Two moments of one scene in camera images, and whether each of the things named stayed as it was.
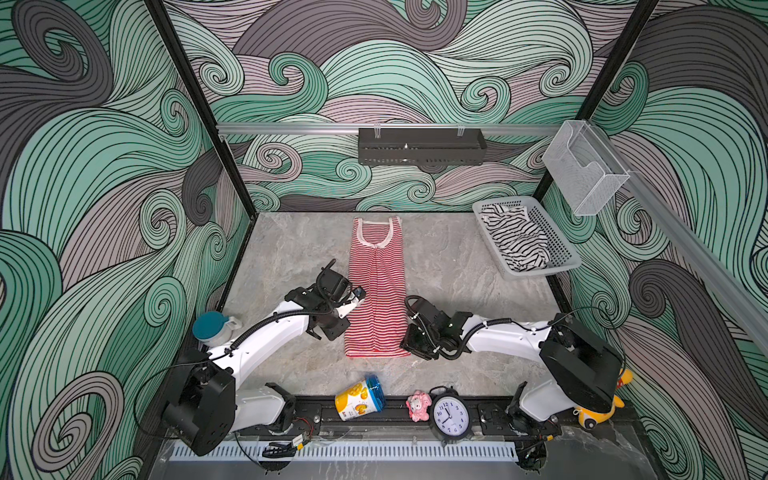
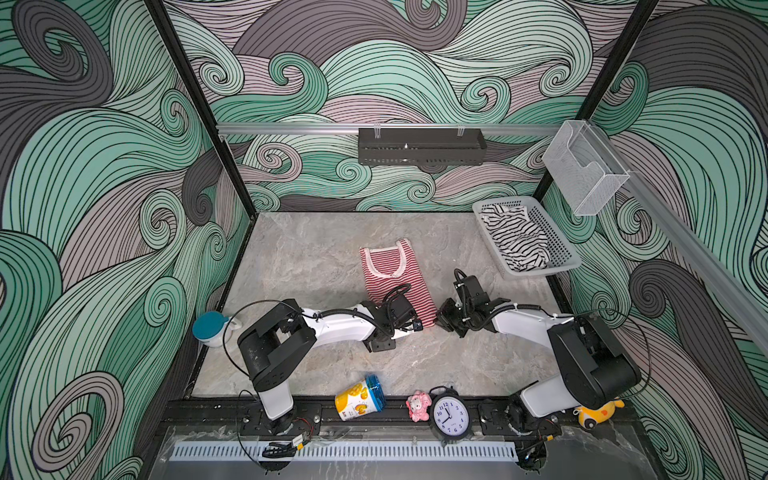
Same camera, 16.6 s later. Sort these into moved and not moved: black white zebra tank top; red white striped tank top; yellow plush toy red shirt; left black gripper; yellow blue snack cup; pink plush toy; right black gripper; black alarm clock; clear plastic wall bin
Moved: right black gripper; left black gripper; red white striped tank top
Not moved: clear plastic wall bin; black white zebra tank top; pink plush toy; yellow plush toy red shirt; black alarm clock; yellow blue snack cup
